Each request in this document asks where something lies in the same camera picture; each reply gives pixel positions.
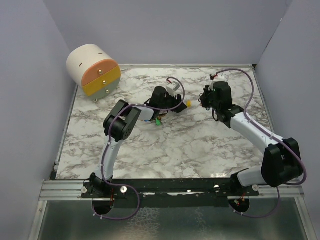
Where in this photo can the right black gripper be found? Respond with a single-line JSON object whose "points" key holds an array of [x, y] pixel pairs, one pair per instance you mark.
{"points": [[203, 98]]}

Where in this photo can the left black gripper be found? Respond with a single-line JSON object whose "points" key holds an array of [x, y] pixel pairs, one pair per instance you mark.
{"points": [[175, 101]]}

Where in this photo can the green tag key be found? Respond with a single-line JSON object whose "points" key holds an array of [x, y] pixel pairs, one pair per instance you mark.
{"points": [[158, 122]]}

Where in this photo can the yellow tag key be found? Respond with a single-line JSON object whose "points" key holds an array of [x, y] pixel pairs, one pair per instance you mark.
{"points": [[189, 103]]}

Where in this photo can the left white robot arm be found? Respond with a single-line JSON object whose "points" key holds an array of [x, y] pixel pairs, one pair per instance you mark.
{"points": [[122, 119]]}

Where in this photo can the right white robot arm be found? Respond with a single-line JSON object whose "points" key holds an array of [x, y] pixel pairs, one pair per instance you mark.
{"points": [[281, 156]]}

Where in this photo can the round pastel drawer cabinet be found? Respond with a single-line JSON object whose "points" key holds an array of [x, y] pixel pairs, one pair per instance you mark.
{"points": [[94, 71]]}

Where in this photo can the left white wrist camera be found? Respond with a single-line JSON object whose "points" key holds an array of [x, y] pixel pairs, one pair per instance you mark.
{"points": [[172, 88]]}

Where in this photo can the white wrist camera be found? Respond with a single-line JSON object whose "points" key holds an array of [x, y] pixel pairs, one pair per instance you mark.
{"points": [[216, 78], [172, 88]]}

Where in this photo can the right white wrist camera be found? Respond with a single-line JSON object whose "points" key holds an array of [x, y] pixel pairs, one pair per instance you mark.
{"points": [[216, 78]]}

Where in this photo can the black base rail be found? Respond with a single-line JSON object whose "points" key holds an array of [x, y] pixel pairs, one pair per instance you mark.
{"points": [[165, 192]]}

